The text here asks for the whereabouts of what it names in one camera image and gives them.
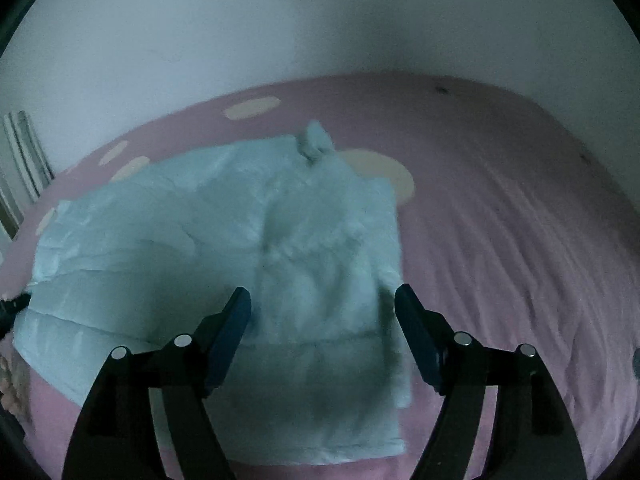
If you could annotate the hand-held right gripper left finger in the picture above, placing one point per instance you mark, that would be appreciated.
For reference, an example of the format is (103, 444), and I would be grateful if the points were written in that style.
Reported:
(230, 340)

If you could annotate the bed with pink dotted sheet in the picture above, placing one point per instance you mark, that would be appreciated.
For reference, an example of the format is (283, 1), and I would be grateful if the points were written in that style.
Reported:
(500, 240)

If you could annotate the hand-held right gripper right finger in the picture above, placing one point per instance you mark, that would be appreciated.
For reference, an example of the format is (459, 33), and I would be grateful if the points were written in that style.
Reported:
(420, 340)

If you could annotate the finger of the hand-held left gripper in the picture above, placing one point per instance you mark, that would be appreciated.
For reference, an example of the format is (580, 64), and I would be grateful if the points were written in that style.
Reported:
(12, 312)

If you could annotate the light blue puffer jacket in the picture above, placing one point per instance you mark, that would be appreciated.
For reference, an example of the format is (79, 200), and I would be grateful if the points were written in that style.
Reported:
(210, 270)

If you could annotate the white fluffy cloth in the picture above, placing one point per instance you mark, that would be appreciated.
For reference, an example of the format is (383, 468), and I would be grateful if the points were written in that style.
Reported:
(10, 385)

